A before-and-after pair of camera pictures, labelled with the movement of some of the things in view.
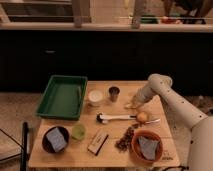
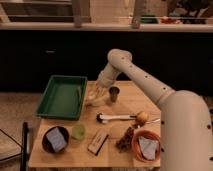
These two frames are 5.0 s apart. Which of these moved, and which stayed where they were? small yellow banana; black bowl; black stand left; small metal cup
Moved: small yellow banana
Stayed: small metal cup; black stand left; black bowl
